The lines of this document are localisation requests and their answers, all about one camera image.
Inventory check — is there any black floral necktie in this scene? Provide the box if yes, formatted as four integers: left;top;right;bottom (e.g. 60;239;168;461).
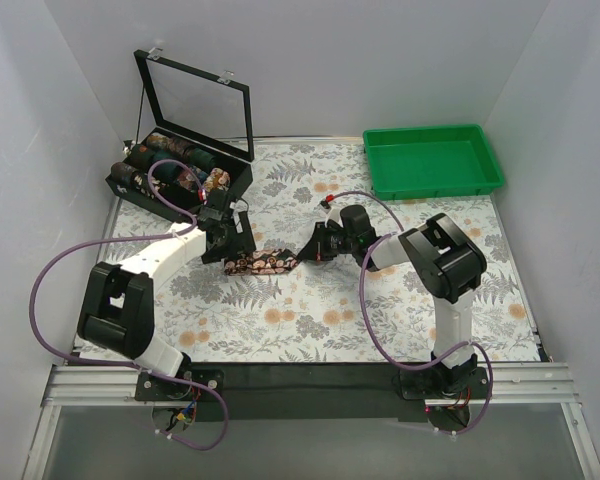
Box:
224;248;299;276

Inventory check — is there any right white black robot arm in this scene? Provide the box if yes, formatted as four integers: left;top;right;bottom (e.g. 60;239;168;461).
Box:
298;205;487;398

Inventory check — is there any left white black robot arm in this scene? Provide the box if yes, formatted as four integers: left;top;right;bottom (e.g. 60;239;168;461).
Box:
77;190;255;400

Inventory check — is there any rolled cream red tie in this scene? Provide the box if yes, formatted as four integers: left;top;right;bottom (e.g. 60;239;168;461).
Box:
203;168;231;193

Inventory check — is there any rolled navy floral tie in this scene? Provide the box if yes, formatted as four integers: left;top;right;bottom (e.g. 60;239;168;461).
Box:
176;165;209;192

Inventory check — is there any rolled dark green tie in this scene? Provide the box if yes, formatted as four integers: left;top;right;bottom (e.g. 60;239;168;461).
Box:
184;146;216;172

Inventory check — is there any rolled teal tie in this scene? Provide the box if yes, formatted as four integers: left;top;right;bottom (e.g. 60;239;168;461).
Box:
152;150;181;183

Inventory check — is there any floral patterned table mat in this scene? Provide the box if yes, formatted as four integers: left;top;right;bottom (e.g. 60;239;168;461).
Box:
77;141;541;365

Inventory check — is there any rolled black floral tie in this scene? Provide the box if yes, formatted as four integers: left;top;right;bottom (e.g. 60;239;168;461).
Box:
130;171;168;198

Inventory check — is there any green plastic tray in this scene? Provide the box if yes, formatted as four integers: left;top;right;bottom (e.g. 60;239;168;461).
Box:
363;124;505;201

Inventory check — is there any black tie display box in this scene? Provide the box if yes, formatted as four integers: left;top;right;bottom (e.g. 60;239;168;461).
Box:
105;48;255;222

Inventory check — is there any rolled brown patterned tie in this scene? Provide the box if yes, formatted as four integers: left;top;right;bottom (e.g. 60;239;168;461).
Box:
145;133;191;157

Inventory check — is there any rolled dark purple tie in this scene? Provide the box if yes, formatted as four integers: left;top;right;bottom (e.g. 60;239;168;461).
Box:
110;162;136;186

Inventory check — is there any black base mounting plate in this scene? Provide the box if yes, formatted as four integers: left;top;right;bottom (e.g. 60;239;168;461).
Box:
134;363;488;424

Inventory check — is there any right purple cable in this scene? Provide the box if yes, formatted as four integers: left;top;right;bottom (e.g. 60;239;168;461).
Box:
318;190;494;437

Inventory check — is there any purple cable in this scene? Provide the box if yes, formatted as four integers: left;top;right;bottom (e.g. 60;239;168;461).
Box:
318;190;494;437
31;159;230;451

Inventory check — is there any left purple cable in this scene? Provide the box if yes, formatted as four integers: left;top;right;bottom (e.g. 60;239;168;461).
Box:
31;159;230;451

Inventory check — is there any aluminium frame rail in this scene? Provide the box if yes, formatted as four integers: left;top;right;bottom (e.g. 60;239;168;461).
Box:
22;362;600;479

